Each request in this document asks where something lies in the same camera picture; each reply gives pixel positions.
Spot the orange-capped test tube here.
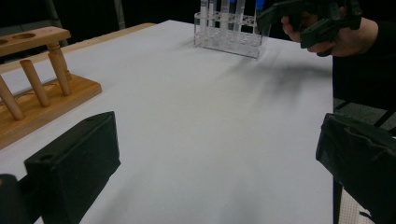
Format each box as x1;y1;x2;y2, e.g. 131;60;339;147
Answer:
233;0;248;35
219;0;232;35

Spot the wooden test tube rack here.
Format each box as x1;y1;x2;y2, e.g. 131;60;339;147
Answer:
0;26;103;150

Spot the red-capped test tube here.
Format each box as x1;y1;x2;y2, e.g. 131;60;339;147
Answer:
199;0;209;35
208;0;218;34

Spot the blue-capped test tube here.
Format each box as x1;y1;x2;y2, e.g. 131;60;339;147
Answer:
253;0;266;32

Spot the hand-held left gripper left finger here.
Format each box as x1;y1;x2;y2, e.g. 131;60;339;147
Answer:
24;110;121;224

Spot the white metal stand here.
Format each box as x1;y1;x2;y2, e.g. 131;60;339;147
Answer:
44;0;126;31

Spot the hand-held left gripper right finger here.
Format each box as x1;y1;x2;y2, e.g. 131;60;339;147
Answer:
315;112;396;224

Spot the clear acrylic test tube rack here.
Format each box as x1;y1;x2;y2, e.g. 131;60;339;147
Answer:
193;11;272;60

